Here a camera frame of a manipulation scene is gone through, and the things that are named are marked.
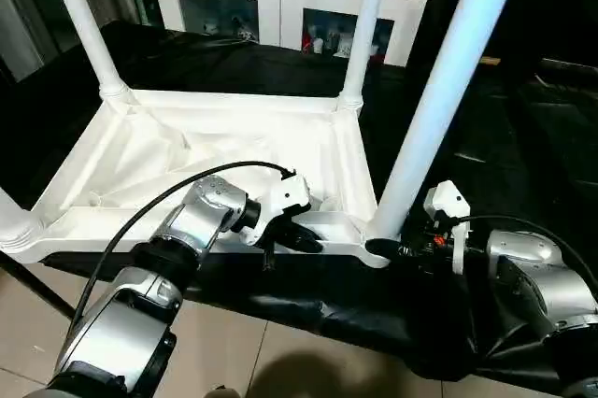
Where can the white plastic table top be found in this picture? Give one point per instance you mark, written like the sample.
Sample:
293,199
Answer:
187,150

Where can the white plastic table leg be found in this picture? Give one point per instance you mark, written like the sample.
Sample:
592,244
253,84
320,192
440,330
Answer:
14,220
448,90
84,20
364,24

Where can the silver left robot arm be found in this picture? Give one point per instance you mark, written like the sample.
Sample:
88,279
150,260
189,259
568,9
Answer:
159,295

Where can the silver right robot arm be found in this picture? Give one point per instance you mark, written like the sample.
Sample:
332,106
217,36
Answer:
547,295

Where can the black work mat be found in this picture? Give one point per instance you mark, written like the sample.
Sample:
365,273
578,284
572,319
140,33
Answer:
523,155

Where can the small tan tag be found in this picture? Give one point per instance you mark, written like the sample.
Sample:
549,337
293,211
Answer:
489,62

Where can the black work table leg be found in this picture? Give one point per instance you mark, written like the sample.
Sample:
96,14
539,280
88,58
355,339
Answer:
33,286

